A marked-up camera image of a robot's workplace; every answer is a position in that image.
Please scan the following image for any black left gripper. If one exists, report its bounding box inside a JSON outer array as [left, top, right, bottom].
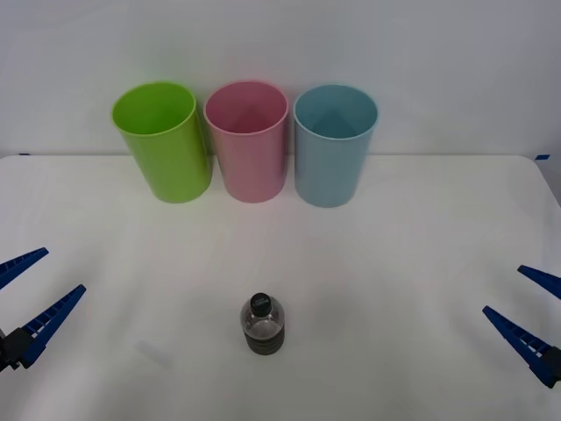
[[0, 246, 88, 375]]

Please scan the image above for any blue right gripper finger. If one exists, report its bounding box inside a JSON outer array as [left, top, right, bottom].
[[517, 263, 561, 302], [481, 304, 561, 389]]

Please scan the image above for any small bottle with black cap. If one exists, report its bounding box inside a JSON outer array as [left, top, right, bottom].
[[239, 291, 287, 355]]

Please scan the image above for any yellow-green plastic waste bin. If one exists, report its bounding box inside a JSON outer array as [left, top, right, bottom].
[[111, 80, 215, 204]]

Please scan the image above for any pale blue plastic waste bin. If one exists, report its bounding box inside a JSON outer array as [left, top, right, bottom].
[[293, 84, 380, 208]]

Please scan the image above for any pink plastic waste bin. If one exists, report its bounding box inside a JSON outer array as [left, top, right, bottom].
[[202, 80, 290, 203]]

